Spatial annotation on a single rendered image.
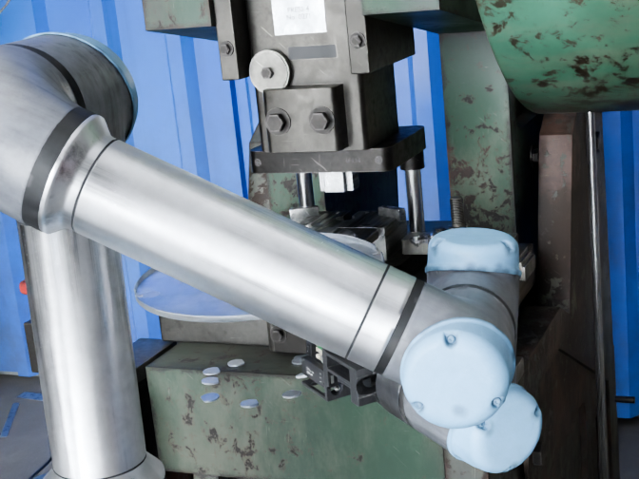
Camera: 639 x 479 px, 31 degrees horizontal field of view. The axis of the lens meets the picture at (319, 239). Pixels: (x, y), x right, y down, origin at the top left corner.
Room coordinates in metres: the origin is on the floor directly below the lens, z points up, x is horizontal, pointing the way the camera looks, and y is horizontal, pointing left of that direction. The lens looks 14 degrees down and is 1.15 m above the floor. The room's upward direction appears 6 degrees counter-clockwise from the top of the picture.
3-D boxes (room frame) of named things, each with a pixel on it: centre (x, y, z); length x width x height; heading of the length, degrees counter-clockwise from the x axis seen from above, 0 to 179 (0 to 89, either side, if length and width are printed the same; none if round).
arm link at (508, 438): (0.91, -0.11, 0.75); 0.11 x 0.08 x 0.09; 28
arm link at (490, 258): (0.89, -0.12, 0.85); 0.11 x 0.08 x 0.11; 168
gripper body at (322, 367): (1.04, -0.03, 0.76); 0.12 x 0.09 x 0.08; 28
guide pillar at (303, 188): (1.63, 0.01, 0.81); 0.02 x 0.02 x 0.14
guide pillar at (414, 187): (1.56, -0.14, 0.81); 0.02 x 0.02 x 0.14
